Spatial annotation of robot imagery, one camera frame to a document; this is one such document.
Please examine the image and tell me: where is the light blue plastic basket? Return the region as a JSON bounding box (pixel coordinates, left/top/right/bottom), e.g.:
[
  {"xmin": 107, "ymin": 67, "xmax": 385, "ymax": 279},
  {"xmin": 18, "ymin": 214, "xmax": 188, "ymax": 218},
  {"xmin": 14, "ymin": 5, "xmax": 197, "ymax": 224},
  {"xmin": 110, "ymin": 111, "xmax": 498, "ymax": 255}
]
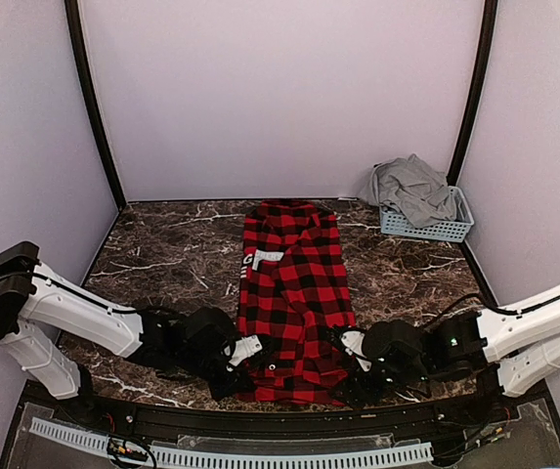
[{"xmin": 379, "ymin": 185, "xmax": 475, "ymax": 243}]

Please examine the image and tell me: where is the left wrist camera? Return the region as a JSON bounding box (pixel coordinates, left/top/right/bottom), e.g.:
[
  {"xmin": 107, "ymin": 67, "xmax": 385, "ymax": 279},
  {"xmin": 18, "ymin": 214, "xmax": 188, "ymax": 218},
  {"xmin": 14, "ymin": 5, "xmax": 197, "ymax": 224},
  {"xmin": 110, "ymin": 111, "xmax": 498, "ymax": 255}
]
[{"xmin": 224, "ymin": 335, "xmax": 264, "ymax": 368}]

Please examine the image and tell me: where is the grey long sleeve shirt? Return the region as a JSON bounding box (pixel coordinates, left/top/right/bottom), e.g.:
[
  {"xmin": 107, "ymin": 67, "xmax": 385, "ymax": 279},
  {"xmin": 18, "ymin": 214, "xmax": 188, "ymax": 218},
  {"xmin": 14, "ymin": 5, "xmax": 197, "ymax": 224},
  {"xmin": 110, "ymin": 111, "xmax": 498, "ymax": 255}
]
[{"xmin": 358, "ymin": 154, "xmax": 457, "ymax": 229}]

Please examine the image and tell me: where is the white slotted cable duct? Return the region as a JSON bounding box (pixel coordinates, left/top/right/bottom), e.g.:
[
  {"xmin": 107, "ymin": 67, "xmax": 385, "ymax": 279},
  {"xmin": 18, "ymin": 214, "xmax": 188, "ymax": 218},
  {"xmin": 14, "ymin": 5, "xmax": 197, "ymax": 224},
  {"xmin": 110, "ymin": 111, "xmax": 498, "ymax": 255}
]
[{"xmin": 29, "ymin": 417, "xmax": 434, "ymax": 469}]

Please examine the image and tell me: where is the black frame post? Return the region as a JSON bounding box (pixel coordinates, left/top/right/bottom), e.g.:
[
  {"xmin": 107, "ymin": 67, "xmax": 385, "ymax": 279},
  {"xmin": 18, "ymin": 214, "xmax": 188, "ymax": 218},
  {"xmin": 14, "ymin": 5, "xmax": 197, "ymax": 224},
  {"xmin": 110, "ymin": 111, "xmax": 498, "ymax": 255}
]
[
  {"xmin": 64, "ymin": 0, "xmax": 127, "ymax": 211},
  {"xmin": 447, "ymin": 0, "xmax": 498, "ymax": 186}
]

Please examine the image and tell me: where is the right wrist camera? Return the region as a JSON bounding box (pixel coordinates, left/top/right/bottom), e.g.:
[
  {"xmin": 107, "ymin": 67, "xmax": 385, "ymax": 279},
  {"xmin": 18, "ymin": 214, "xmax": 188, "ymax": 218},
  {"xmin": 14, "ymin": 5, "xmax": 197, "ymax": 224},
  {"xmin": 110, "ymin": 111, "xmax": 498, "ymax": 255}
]
[{"xmin": 331, "ymin": 326, "xmax": 372, "ymax": 372}]

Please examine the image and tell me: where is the black left frame post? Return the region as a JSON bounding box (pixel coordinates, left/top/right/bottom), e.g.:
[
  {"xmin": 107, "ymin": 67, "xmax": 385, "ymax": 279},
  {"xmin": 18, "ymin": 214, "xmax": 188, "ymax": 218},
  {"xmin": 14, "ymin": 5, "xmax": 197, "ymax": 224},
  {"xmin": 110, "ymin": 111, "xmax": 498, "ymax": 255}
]
[{"xmin": 64, "ymin": 0, "xmax": 127, "ymax": 211}]

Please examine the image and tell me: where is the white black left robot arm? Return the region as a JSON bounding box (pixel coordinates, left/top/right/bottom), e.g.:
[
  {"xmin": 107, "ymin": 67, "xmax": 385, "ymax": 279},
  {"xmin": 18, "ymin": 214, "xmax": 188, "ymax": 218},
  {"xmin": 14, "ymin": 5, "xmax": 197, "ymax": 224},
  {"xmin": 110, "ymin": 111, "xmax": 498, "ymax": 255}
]
[{"xmin": 0, "ymin": 241, "xmax": 265, "ymax": 426}]

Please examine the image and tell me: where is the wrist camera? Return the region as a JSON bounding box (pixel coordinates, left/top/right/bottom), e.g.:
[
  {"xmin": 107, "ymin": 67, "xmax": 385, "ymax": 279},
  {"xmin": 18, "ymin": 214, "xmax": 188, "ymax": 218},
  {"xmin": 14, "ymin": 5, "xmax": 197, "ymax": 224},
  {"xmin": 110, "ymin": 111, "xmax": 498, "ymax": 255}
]
[
  {"xmin": 224, "ymin": 335, "xmax": 264, "ymax": 368},
  {"xmin": 331, "ymin": 326, "xmax": 372, "ymax": 372}
]

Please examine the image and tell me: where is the red black plaid shirt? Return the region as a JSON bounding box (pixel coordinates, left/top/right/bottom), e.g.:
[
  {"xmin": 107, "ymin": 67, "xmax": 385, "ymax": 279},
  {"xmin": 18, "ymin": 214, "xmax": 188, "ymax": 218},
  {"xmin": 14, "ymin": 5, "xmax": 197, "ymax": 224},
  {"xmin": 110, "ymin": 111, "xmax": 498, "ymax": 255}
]
[{"xmin": 237, "ymin": 199, "xmax": 356, "ymax": 405}]

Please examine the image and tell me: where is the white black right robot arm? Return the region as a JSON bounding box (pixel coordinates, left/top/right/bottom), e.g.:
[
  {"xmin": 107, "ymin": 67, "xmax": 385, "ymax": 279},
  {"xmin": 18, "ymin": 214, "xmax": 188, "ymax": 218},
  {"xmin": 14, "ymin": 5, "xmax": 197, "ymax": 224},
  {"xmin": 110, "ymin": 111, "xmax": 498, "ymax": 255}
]
[{"xmin": 331, "ymin": 284, "xmax": 560, "ymax": 424}]

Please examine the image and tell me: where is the black right frame post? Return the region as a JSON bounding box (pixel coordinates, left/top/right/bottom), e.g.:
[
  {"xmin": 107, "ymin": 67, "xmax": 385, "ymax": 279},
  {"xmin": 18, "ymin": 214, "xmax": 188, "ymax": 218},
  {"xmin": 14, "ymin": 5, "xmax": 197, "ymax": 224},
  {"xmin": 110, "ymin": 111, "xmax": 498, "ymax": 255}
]
[{"xmin": 447, "ymin": 0, "xmax": 498, "ymax": 186}]

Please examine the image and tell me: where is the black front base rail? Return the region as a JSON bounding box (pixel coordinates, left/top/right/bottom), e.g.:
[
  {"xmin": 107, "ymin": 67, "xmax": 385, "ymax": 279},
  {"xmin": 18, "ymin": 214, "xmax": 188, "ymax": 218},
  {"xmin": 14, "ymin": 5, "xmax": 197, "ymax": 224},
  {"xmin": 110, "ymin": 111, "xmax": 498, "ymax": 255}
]
[{"xmin": 49, "ymin": 375, "xmax": 549, "ymax": 455}]

